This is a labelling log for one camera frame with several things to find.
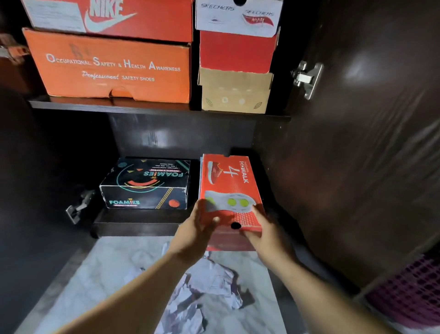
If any person's left hand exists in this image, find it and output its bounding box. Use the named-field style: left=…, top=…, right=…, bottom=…
left=166, top=199, right=221, bottom=266

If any person's right hand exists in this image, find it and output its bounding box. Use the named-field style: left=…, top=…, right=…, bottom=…
left=240, top=205, right=298, bottom=268

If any white paper pile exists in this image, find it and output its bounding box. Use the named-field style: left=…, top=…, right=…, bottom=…
left=123, top=242, right=255, bottom=334

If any red GoWalk shoebox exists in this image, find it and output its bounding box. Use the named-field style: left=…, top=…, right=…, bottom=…
left=198, top=154, right=266, bottom=252

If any black Foamies shoebox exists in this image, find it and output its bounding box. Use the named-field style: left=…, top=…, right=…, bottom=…
left=99, top=157, right=192, bottom=211

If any dark wooden cabinet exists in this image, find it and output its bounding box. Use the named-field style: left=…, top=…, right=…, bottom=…
left=0, top=0, right=440, bottom=334

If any tan cardboard shoebox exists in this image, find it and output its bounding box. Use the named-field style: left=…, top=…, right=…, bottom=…
left=198, top=67, right=274, bottom=114

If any red small shoebox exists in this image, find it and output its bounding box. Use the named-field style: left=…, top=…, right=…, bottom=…
left=199, top=29, right=280, bottom=74

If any orange shoe box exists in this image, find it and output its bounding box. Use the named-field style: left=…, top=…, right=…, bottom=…
left=22, top=28, right=192, bottom=104

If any white Skechers shoebox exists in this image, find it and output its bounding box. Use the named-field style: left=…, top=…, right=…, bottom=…
left=195, top=0, right=284, bottom=39

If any red and white shoe box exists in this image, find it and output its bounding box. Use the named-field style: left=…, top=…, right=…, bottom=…
left=20, top=0, right=194, bottom=43

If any person's left forearm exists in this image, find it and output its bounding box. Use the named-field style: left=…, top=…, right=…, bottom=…
left=55, top=249, right=193, bottom=334

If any person's right forearm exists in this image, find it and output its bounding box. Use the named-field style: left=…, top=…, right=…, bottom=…
left=273, top=256, right=399, bottom=334

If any silver cabinet hinge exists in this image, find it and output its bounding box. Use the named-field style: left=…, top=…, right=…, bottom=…
left=290, top=61, right=325, bottom=100
left=0, top=33, right=31, bottom=66
left=65, top=189, right=96, bottom=225

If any pink plastic waste basket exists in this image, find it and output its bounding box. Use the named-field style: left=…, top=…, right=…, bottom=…
left=364, top=253, right=440, bottom=329

